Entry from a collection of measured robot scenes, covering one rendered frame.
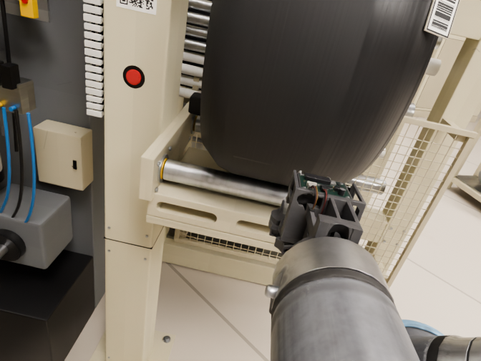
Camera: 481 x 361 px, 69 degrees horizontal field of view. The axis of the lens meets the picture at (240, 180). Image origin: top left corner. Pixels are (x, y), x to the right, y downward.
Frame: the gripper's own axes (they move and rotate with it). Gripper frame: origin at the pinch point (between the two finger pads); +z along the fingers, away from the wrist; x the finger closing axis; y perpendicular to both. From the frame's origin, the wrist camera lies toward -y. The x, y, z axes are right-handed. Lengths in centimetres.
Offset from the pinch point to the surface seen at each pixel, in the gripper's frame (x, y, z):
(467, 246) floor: -151, -81, 172
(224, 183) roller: 12.3, -8.7, 19.6
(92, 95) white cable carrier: 44, 1, 28
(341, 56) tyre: 0.1, 19.5, 2.1
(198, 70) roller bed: 30, 6, 65
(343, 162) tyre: -5.8, 4.7, 7.0
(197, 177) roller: 17.9, -8.8, 19.6
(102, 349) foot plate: 45, -96, 45
